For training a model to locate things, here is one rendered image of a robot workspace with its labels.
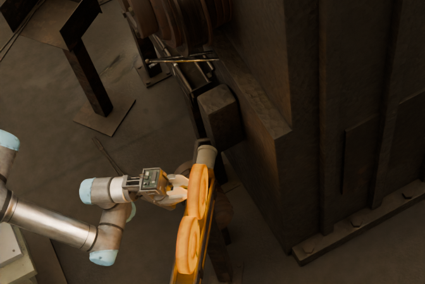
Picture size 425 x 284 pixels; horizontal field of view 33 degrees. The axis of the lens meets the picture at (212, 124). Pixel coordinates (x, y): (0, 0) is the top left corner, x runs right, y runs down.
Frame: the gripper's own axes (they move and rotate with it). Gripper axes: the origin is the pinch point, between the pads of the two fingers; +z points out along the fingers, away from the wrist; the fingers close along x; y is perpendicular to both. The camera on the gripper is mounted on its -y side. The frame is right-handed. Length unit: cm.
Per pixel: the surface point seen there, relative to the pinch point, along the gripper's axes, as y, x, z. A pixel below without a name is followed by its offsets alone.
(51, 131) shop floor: -51, 57, -100
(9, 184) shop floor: -48, 31, -111
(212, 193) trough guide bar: -7.9, 2.3, 1.0
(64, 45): 1, 58, -59
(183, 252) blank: 3.2, -19.6, 0.6
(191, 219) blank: 2.6, -10.4, 1.4
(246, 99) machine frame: 7.9, 22.4, 14.9
